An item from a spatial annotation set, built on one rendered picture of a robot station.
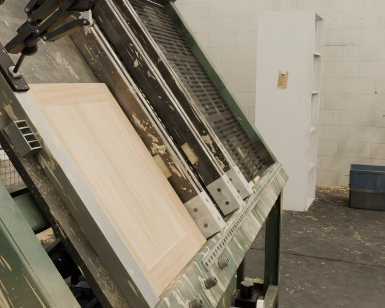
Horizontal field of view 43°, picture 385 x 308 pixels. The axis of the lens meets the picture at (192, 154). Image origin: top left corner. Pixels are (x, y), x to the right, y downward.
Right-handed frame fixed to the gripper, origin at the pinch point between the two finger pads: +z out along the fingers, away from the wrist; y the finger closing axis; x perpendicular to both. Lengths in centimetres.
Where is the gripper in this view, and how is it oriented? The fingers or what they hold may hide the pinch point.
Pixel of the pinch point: (22, 39)
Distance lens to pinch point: 100.5
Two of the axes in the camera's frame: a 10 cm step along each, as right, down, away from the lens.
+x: 2.9, -1.4, 9.5
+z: -7.9, 5.3, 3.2
